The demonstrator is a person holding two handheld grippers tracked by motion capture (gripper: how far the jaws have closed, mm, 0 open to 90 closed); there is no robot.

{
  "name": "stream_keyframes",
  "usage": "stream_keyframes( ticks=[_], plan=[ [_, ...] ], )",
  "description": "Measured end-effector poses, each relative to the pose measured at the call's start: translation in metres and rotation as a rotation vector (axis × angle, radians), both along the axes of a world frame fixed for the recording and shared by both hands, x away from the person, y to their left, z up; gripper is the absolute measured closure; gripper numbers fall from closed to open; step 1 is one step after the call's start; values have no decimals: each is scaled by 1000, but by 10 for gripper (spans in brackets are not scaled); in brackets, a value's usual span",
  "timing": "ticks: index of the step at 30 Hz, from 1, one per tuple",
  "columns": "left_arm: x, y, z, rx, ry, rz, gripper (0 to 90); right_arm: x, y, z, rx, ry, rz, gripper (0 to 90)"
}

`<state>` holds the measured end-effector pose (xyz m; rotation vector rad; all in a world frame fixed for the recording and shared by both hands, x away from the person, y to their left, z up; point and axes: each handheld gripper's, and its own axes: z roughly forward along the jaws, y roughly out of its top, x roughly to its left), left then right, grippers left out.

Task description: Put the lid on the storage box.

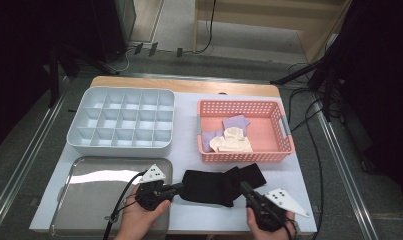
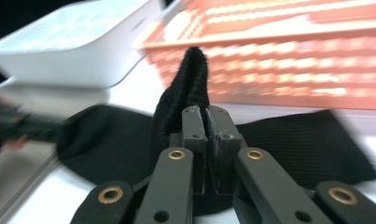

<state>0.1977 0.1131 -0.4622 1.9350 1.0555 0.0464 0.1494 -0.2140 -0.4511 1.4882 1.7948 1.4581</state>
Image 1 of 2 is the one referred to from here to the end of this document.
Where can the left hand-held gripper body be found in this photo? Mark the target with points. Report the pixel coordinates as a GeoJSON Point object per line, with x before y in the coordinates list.
{"type": "Point", "coordinates": [154, 174]}

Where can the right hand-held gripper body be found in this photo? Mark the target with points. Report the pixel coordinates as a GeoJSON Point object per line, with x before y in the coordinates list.
{"type": "Point", "coordinates": [285, 201]}

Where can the grey divided storage box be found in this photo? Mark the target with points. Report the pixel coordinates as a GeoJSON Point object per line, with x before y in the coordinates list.
{"type": "Point", "coordinates": [122, 151]}

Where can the cream sock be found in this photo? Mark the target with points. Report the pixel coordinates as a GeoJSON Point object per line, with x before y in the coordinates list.
{"type": "Point", "coordinates": [232, 145]}
{"type": "Point", "coordinates": [234, 132]}

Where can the pink perforated basket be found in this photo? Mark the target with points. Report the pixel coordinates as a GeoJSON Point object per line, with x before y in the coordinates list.
{"type": "Point", "coordinates": [269, 133]}

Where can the clear grey box lid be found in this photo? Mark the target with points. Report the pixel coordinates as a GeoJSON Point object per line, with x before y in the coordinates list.
{"type": "Point", "coordinates": [89, 206]}

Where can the person's right hand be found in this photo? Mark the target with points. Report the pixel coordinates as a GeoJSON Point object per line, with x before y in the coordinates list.
{"type": "Point", "coordinates": [282, 235]}

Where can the person's left hand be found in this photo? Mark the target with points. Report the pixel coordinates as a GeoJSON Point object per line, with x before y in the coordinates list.
{"type": "Point", "coordinates": [139, 223]}

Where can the black plug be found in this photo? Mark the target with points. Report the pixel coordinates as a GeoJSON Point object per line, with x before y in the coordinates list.
{"type": "Point", "coordinates": [138, 48]}
{"type": "Point", "coordinates": [153, 49]}
{"type": "Point", "coordinates": [179, 52]}

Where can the black stand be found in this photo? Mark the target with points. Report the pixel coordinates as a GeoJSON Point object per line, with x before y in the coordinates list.
{"type": "Point", "coordinates": [54, 76]}
{"type": "Point", "coordinates": [299, 74]}

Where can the dark curtain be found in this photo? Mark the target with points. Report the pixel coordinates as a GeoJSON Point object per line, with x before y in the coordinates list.
{"type": "Point", "coordinates": [15, 66]}
{"type": "Point", "coordinates": [382, 100]}

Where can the black cabinet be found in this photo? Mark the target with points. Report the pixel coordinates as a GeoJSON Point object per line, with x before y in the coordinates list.
{"type": "Point", "coordinates": [105, 26]}

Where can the light wooden panel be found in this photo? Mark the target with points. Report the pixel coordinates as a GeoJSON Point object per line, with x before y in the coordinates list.
{"type": "Point", "coordinates": [145, 16]}

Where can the light wooden shelf unit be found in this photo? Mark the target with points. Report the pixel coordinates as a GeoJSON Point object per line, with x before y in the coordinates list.
{"type": "Point", "coordinates": [255, 20]}

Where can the metal floor rail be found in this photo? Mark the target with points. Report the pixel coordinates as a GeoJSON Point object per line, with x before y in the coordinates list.
{"type": "Point", "coordinates": [189, 77]}
{"type": "Point", "coordinates": [22, 163]}
{"type": "Point", "coordinates": [342, 173]}

